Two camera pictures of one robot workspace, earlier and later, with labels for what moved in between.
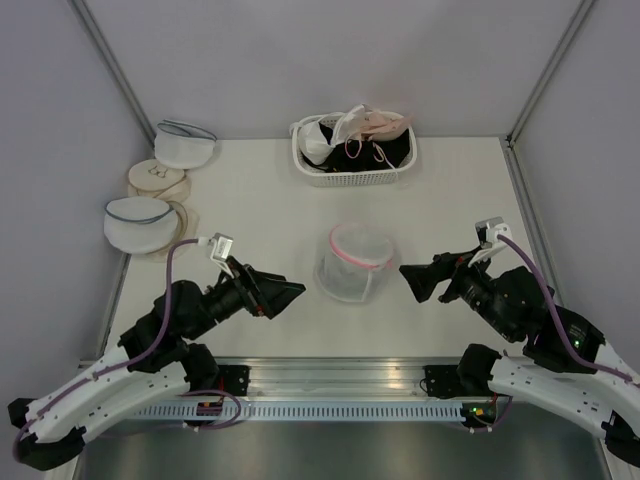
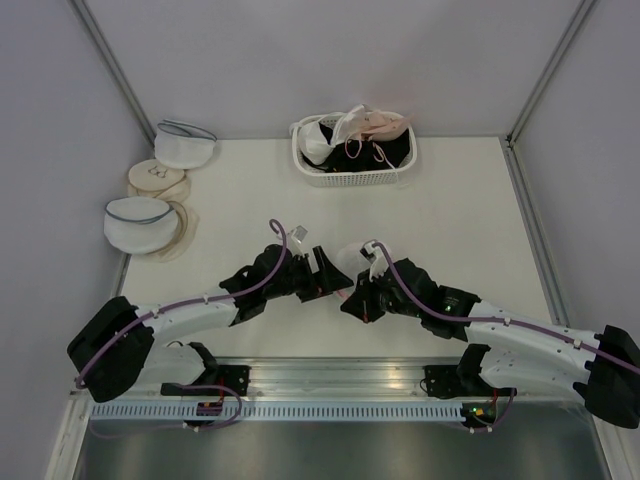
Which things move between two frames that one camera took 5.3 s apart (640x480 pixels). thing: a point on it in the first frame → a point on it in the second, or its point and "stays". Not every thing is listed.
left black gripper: [264, 294] → [329, 278]
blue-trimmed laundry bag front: [140, 224] stays
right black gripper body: [472, 284] → [377, 298]
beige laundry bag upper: [153, 178] stays
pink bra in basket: [383, 127] stays
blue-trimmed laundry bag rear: [182, 146] stays
